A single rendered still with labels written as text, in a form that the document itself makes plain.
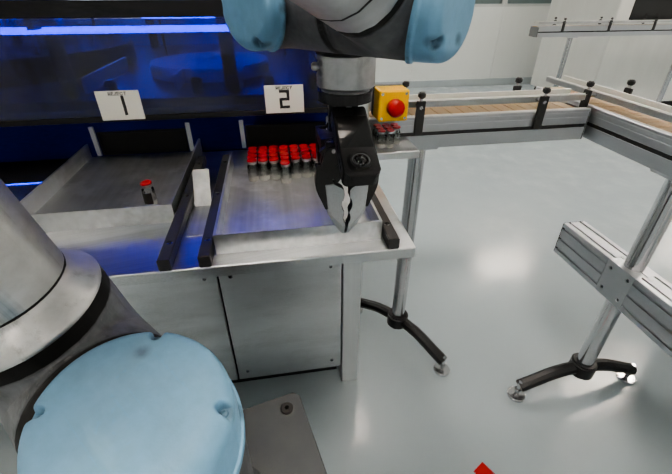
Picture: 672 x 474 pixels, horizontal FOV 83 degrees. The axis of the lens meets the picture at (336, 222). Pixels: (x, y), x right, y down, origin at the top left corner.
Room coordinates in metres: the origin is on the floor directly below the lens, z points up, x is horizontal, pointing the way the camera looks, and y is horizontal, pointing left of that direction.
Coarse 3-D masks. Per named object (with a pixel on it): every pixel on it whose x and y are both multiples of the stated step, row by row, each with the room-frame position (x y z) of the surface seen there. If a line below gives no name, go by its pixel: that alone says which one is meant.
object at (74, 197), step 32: (96, 160) 0.84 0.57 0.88; (128, 160) 0.84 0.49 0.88; (160, 160) 0.84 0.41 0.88; (192, 160) 0.78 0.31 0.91; (32, 192) 0.61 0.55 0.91; (64, 192) 0.67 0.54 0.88; (96, 192) 0.67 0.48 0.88; (128, 192) 0.67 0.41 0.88; (160, 192) 0.67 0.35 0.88; (64, 224) 0.54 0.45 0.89; (96, 224) 0.54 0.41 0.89; (128, 224) 0.55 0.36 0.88
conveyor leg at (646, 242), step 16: (656, 208) 0.85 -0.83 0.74; (656, 224) 0.84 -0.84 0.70; (640, 240) 0.85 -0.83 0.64; (656, 240) 0.83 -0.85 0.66; (640, 256) 0.84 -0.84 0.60; (608, 304) 0.85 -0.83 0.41; (608, 320) 0.84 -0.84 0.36; (592, 336) 0.85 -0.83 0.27; (608, 336) 0.84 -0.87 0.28; (592, 352) 0.84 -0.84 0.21
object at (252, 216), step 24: (240, 168) 0.79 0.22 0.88; (240, 192) 0.67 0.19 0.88; (264, 192) 0.67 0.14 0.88; (288, 192) 0.67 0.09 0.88; (312, 192) 0.67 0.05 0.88; (240, 216) 0.58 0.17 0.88; (264, 216) 0.58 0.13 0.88; (288, 216) 0.58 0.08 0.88; (312, 216) 0.58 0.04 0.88; (216, 240) 0.47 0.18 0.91; (240, 240) 0.48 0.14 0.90; (264, 240) 0.48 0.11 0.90; (288, 240) 0.49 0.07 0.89; (312, 240) 0.49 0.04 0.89; (336, 240) 0.50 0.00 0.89; (360, 240) 0.51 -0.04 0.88
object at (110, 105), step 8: (96, 96) 0.79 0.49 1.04; (104, 96) 0.80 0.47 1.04; (112, 96) 0.80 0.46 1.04; (128, 96) 0.80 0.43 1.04; (136, 96) 0.81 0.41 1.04; (104, 104) 0.79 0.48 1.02; (112, 104) 0.80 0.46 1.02; (120, 104) 0.80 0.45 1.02; (128, 104) 0.80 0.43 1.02; (136, 104) 0.80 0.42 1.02; (104, 112) 0.79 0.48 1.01; (112, 112) 0.80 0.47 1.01; (120, 112) 0.80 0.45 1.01; (128, 112) 0.80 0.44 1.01; (136, 112) 0.80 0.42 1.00; (104, 120) 0.79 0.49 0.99
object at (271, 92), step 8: (264, 88) 0.85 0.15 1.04; (272, 88) 0.85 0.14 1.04; (280, 88) 0.85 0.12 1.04; (288, 88) 0.86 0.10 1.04; (296, 88) 0.86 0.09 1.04; (272, 96) 0.85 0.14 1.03; (280, 96) 0.85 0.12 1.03; (296, 96) 0.86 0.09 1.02; (272, 104) 0.85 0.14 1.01; (288, 104) 0.85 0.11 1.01; (296, 104) 0.86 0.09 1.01; (272, 112) 0.85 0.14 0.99; (280, 112) 0.85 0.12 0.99; (288, 112) 0.85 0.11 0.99
